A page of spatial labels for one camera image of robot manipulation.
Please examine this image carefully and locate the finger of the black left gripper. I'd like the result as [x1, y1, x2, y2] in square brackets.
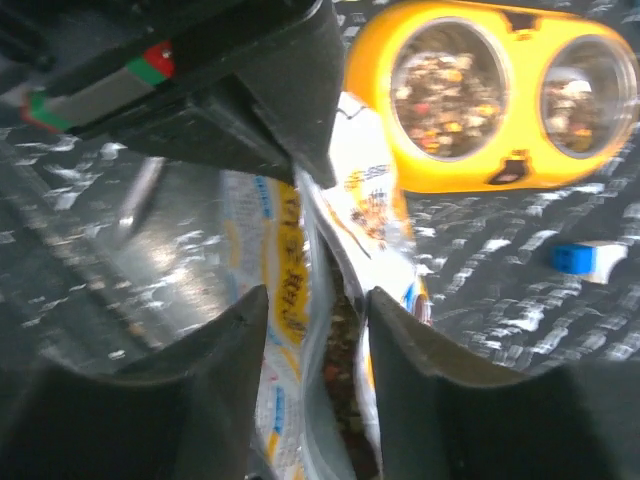
[171, 1, 344, 187]

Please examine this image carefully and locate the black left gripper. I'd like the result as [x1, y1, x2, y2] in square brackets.
[1, 1, 325, 183]

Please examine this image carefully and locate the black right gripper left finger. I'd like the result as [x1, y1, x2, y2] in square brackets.
[1, 286, 268, 479]

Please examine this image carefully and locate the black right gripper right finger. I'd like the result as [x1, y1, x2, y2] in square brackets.
[368, 288, 639, 479]

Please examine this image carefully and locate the silver metal scoop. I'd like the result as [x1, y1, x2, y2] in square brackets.
[117, 157, 166, 236]

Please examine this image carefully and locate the pink white pet food bag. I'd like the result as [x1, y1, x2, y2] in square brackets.
[222, 93, 430, 479]

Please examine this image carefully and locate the yellow double pet bowl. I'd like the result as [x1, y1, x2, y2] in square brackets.
[345, 1, 639, 194]

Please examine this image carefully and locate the blue toy brick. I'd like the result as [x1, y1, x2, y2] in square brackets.
[550, 241, 628, 284]

